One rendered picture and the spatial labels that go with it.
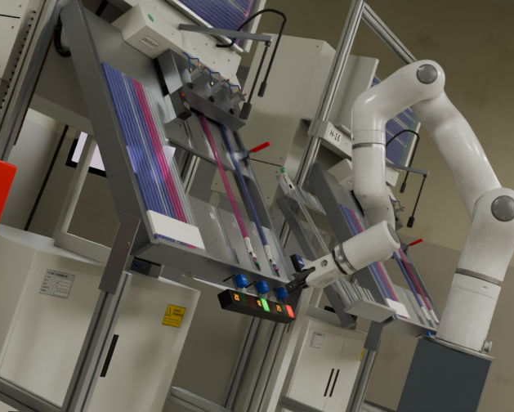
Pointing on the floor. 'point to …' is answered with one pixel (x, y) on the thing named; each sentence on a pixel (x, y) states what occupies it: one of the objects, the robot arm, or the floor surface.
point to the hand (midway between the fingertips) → (293, 287)
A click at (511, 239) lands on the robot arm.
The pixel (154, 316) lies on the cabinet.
